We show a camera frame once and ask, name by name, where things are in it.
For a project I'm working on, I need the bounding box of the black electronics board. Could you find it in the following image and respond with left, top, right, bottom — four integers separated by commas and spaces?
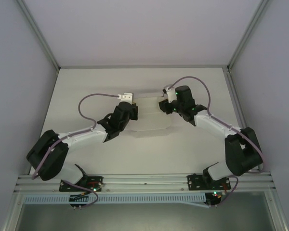
205, 191, 223, 208
68, 193, 84, 210

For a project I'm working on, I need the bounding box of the grey metal sheet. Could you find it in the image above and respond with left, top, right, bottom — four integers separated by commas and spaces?
14, 191, 279, 231

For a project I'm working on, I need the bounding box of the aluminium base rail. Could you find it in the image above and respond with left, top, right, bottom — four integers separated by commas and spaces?
13, 171, 273, 193

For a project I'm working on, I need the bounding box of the aluminium table side rail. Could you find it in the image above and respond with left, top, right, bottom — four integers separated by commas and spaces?
226, 68, 289, 231

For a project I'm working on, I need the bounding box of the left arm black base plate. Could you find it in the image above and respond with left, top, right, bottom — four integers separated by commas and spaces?
59, 176, 105, 193

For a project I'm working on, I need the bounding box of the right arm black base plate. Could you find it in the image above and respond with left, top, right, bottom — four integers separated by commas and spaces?
187, 174, 232, 191

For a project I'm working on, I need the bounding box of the white slotted cable duct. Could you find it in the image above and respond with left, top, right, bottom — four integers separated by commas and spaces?
23, 193, 206, 205

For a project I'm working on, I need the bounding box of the aluminium frame post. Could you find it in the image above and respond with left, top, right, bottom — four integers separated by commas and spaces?
15, 0, 61, 71
227, 0, 272, 71

